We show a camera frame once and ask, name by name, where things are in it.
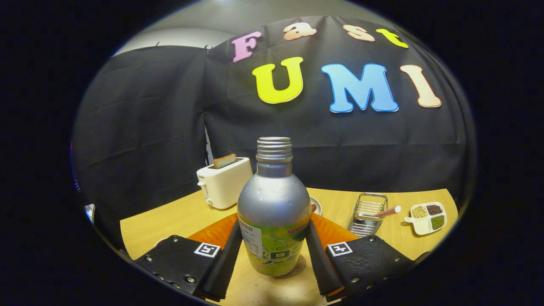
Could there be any toast slice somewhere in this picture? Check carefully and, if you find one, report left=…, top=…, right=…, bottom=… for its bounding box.
left=213, top=153, right=237, bottom=169

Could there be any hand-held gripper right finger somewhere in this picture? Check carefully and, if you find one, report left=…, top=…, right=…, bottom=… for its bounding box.
left=305, top=212, right=415, bottom=303

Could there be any wooden table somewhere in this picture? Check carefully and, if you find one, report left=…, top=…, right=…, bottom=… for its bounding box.
left=120, top=187, right=459, bottom=306

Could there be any wire mesh basket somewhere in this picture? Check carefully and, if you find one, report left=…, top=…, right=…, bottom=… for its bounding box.
left=348, top=193, right=388, bottom=238

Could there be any white divided bean dish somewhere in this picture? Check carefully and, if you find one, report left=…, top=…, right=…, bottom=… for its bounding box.
left=404, top=201, right=448, bottom=235

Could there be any round cork coaster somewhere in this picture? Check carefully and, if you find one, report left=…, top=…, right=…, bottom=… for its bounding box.
left=274, top=255, right=307, bottom=279

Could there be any red white stick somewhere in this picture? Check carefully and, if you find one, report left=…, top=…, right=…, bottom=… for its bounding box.
left=359, top=206, right=402, bottom=220

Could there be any silver green label juice bottle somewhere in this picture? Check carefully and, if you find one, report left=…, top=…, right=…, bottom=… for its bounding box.
left=237, top=136, right=312, bottom=277

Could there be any white toaster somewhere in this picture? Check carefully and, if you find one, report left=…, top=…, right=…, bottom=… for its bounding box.
left=196, top=157, right=253, bottom=210

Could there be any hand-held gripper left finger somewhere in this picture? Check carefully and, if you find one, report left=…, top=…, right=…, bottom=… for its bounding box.
left=125, top=212, right=243, bottom=302

